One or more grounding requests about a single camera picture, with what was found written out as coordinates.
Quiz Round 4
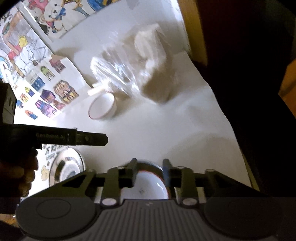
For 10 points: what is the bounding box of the white bowl red rim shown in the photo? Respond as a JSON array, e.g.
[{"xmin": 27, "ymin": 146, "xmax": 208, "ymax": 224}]
[
  {"xmin": 88, "ymin": 92, "xmax": 117, "ymax": 120},
  {"xmin": 120, "ymin": 160, "xmax": 171, "ymax": 202}
]

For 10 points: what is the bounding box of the large steel plate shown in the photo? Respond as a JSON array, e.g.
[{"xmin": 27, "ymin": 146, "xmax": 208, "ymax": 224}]
[{"xmin": 49, "ymin": 147, "xmax": 86, "ymax": 187}]

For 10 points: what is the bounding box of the houses drawing paper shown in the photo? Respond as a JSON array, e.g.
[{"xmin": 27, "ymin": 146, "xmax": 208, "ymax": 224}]
[{"xmin": 14, "ymin": 55, "xmax": 90, "ymax": 126}]

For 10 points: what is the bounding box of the clear plastic bag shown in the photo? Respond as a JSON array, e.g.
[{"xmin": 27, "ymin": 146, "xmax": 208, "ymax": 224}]
[{"xmin": 90, "ymin": 44, "xmax": 146, "ymax": 97}]

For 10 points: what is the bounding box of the coloured cartoon poster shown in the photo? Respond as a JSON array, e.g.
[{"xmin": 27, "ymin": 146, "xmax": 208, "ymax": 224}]
[{"xmin": 1, "ymin": 7, "xmax": 53, "ymax": 91}]

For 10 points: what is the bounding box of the white lumpy wrapped block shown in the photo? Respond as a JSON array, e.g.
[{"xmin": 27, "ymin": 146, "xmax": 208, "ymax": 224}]
[{"xmin": 134, "ymin": 23, "xmax": 177, "ymax": 103}]

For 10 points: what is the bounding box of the bear cartoon poster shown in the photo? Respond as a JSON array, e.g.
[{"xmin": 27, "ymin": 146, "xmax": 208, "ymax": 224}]
[{"xmin": 23, "ymin": 0, "xmax": 115, "ymax": 41}]

